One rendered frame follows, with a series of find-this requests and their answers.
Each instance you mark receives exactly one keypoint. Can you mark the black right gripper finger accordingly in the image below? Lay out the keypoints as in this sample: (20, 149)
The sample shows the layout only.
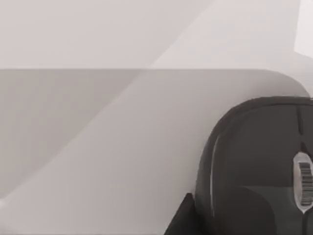
(184, 220)

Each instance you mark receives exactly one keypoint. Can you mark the black computer mouse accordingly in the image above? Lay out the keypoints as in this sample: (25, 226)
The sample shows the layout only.
(254, 161)

